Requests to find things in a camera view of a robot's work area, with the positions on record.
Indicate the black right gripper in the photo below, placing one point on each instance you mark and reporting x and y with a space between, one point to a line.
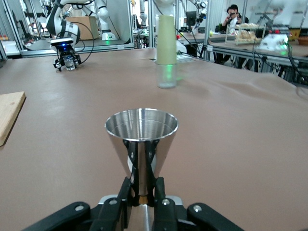
65 51

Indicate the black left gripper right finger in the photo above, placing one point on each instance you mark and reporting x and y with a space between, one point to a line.
166 216

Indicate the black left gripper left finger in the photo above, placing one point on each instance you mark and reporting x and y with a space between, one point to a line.
108 216

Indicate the small clear glass cup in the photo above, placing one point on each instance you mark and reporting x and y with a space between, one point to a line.
69 63

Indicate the metal jigger measuring cup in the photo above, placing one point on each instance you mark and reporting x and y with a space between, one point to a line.
115 144

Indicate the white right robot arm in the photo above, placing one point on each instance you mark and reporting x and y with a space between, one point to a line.
69 29

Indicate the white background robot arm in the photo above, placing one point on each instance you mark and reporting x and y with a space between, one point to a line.
104 21
201 14

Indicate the cardboard box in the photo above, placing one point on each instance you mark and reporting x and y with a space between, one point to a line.
84 27

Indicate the wooden cutting board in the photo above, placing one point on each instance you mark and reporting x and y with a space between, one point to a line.
9 113

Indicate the green bottle with clear base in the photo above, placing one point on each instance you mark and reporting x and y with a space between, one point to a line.
166 41

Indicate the brown tablecloth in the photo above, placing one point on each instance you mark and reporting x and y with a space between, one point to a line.
240 144

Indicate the black monitor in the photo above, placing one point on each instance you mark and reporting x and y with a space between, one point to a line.
191 18

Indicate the seated person in black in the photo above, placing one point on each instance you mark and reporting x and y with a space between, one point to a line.
234 16

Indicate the white device box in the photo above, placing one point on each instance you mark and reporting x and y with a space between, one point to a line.
274 42

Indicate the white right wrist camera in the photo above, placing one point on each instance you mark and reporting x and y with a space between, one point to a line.
61 42

